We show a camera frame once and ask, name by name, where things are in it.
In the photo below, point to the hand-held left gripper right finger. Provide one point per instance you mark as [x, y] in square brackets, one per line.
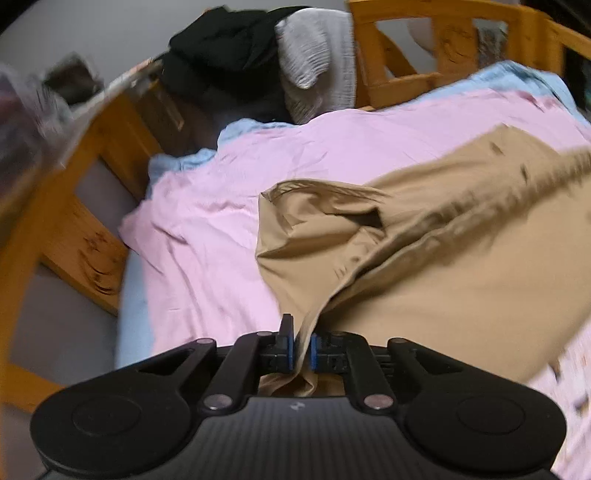
[315, 353]

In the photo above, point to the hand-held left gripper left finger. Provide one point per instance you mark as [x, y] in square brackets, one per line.
[290, 351]

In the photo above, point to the tan khaki trousers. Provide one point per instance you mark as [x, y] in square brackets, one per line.
[438, 240]

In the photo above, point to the black clothes pile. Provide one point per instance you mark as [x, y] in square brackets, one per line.
[217, 50]

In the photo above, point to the clear plastic bag of clothes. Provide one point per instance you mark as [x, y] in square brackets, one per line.
[27, 120]

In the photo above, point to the pink floral blanket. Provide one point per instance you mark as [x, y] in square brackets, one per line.
[207, 207]

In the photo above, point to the white crinkled cloth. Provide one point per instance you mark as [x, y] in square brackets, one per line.
[318, 60]

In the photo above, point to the light blue blanket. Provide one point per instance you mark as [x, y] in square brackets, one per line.
[508, 76]

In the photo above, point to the colourful sticker sheet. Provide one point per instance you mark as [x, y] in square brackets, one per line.
[490, 44]

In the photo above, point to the wooden bed frame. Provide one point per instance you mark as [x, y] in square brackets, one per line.
[78, 230]

